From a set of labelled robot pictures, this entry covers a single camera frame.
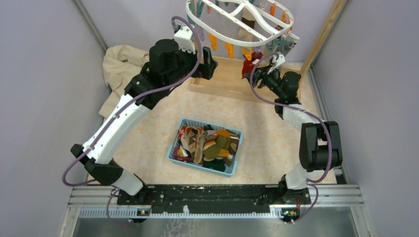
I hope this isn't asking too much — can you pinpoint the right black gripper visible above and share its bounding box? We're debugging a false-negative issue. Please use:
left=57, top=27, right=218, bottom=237
left=244, top=64, right=284, bottom=98

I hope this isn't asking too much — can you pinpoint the red santa sock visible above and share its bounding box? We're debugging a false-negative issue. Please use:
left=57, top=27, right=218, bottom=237
left=242, top=51, right=263, bottom=79

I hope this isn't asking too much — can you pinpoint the green orange toe sock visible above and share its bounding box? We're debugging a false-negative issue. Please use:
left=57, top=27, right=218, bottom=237
left=203, top=129, right=231, bottom=161

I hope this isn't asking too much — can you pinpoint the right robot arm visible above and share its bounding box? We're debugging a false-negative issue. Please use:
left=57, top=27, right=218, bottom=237
left=244, top=67, right=343, bottom=203

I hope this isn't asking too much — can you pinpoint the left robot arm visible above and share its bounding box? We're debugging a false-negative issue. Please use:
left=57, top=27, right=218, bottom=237
left=71, top=39, right=218, bottom=204

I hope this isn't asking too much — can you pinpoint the wooden hanger stand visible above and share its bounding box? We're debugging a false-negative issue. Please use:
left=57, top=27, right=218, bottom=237
left=189, top=0, right=350, bottom=102

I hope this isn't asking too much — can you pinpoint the white oval clip hanger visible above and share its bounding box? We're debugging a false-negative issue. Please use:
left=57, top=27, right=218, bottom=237
left=185, top=0, right=295, bottom=47

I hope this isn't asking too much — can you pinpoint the pile of socks in basket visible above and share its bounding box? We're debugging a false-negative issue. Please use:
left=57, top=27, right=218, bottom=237
left=171, top=124, right=240, bottom=174

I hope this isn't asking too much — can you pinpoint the grey sock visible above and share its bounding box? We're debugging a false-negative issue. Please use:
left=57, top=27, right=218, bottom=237
left=280, top=36, right=296, bottom=57

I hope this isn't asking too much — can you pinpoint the brown beige hanging sock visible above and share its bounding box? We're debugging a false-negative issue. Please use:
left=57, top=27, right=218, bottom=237
left=237, top=8, right=256, bottom=42

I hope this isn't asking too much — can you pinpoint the blue plastic basket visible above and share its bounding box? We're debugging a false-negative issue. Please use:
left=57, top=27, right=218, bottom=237
left=168, top=118, right=243, bottom=177

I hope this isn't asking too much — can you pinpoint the beige crumpled cloth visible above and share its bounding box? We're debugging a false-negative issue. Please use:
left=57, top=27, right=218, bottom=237
left=99, top=44, right=149, bottom=119

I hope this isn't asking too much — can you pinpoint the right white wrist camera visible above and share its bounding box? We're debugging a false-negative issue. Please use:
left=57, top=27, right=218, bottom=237
left=267, top=52, right=286, bottom=74

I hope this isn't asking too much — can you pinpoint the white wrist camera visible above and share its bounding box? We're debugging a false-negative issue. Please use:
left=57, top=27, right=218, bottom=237
left=267, top=52, right=286, bottom=74
left=174, top=25, right=196, bottom=54

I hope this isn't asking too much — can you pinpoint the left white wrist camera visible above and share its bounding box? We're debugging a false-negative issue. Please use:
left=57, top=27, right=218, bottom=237
left=174, top=25, right=196, bottom=54

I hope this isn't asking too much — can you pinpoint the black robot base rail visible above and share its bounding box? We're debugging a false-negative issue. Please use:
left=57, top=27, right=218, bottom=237
left=117, top=183, right=311, bottom=214

